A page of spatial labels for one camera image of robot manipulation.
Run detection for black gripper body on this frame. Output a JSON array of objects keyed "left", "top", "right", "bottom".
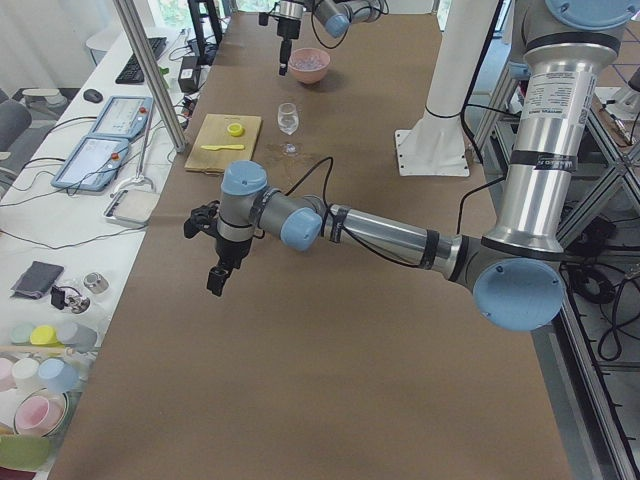
[
  {"left": 277, "top": 17, "right": 300, "bottom": 41},
  {"left": 215, "top": 237, "right": 251, "bottom": 269}
]

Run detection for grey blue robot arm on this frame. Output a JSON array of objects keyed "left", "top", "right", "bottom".
[
  {"left": 259, "top": 1, "right": 389, "bottom": 76},
  {"left": 207, "top": 1, "right": 639, "bottom": 331}
]

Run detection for clear ice cubes pile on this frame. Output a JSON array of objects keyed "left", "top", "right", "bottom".
[{"left": 292, "top": 55, "right": 324, "bottom": 72}]

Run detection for clear wine glass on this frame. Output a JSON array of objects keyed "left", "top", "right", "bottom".
[{"left": 277, "top": 102, "right": 299, "bottom": 155}]

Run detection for pink bowl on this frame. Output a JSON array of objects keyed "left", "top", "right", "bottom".
[{"left": 288, "top": 47, "right": 331, "bottom": 85}]

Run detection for yellow lemon slice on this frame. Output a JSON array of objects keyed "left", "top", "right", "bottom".
[{"left": 227, "top": 122, "right": 245, "bottom": 137}]

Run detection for black power adapter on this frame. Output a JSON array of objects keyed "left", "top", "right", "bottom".
[{"left": 178, "top": 55, "right": 201, "bottom": 94}]

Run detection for white tray box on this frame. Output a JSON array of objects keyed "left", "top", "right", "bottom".
[{"left": 103, "top": 189, "right": 159, "bottom": 227}]

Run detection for yellow plastic knife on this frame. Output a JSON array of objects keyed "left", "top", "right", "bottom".
[{"left": 200, "top": 144, "right": 245, "bottom": 151}]

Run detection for bamboo cutting board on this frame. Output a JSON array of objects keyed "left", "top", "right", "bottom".
[{"left": 184, "top": 114, "right": 262, "bottom": 174}]

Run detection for grey cup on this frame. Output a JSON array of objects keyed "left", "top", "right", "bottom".
[{"left": 56, "top": 321, "right": 98, "bottom": 353}]

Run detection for black keyboard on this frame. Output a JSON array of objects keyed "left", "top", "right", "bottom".
[{"left": 114, "top": 36, "right": 169, "bottom": 85}]

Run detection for near teach pendant tablet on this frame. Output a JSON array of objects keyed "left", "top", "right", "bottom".
[{"left": 51, "top": 135, "right": 130, "bottom": 194}]

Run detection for teach pendant tablet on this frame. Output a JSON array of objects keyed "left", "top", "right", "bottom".
[
  {"left": 90, "top": 96, "right": 153, "bottom": 140},
  {"left": 51, "top": 135, "right": 130, "bottom": 194}
]

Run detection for far teach pendant tablet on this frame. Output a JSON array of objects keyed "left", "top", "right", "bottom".
[{"left": 90, "top": 96, "right": 153, "bottom": 140}]

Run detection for folded grey cloth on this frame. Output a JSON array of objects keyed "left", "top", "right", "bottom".
[{"left": 12, "top": 261, "right": 64, "bottom": 299}]

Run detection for yellow cup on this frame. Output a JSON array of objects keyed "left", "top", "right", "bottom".
[{"left": 29, "top": 325, "right": 62, "bottom": 347}]

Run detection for light blue cup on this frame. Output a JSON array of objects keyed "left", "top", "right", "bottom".
[{"left": 38, "top": 358, "right": 79, "bottom": 393}]

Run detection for black computer mouse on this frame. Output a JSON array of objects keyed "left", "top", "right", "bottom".
[{"left": 83, "top": 89, "right": 103, "bottom": 104}]

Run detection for pink cup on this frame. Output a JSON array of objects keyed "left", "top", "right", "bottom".
[{"left": 14, "top": 395, "right": 65, "bottom": 436}]

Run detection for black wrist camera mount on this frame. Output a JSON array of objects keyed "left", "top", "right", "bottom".
[{"left": 183, "top": 200, "right": 220, "bottom": 239}]

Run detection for aluminium frame post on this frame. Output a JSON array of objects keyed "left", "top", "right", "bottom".
[{"left": 113, "top": 0, "right": 187, "bottom": 153}]

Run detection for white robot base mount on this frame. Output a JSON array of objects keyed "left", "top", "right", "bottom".
[{"left": 395, "top": 0, "right": 501, "bottom": 177}]

